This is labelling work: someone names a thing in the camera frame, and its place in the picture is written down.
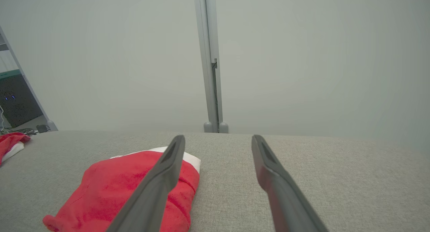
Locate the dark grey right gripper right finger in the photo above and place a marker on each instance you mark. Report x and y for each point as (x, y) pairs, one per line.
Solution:
(285, 201)

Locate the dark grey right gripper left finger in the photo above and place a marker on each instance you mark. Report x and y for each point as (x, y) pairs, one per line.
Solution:
(151, 195)

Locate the red and white jersey garment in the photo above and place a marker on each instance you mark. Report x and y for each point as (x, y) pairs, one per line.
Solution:
(100, 191)

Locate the small red white garment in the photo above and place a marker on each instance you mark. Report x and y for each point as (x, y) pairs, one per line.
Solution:
(10, 141)

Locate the grey fabric covered surface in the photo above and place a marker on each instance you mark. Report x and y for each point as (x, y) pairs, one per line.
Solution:
(352, 191)

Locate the small black power adapter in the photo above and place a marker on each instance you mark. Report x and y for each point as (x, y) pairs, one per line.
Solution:
(42, 128)

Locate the black perforated computer case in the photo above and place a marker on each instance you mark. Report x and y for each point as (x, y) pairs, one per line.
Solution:
(16, 101)

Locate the grey slanted partition end post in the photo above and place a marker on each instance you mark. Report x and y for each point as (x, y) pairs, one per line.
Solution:
(27, 85)

